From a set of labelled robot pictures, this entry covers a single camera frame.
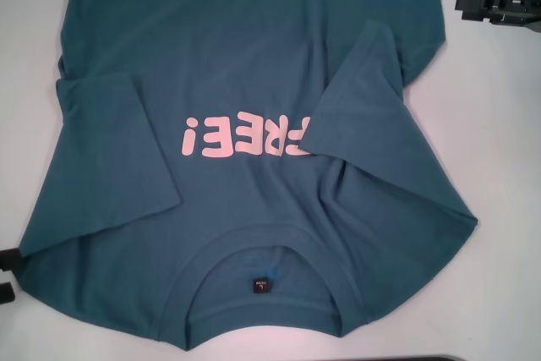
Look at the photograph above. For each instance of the blue t-shirt with pink print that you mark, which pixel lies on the blue t-shirt with pink print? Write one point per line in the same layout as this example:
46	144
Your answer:
232	209

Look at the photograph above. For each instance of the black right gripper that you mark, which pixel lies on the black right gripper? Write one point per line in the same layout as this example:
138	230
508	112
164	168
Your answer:
534	27

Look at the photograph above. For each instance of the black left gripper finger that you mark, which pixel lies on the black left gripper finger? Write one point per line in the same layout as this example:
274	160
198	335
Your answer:
6	292
9	259

